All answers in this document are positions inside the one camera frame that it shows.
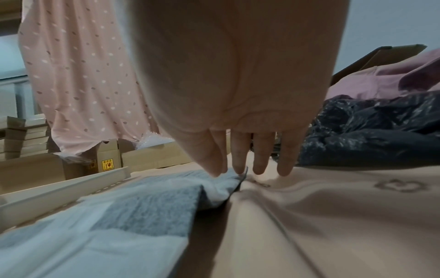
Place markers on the person's right hand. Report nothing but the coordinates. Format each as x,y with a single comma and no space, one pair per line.
227,67

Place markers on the grey cloth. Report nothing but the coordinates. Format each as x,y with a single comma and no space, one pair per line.
137,206

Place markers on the clear bubble wrap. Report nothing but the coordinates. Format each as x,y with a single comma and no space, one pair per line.
153,139

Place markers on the long low cardboard box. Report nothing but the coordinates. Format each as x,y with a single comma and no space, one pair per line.
154,156

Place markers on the small cardboard box yellow label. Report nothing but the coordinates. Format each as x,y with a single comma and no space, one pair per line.
109,157

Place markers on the open brown cardboard box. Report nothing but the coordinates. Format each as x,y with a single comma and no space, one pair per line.
374,58

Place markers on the pink dotted garment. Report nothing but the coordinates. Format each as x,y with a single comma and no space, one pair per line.
79,81

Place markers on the black plastic bag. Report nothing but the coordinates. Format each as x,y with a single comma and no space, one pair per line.
371,130

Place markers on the pink cloth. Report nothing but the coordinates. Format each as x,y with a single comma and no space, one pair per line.
385,78

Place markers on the large flat cardboard sheet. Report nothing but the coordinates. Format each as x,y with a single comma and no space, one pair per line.
326,222

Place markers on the stack of flat cardboard boxes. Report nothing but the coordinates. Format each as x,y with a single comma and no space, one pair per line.
24,138

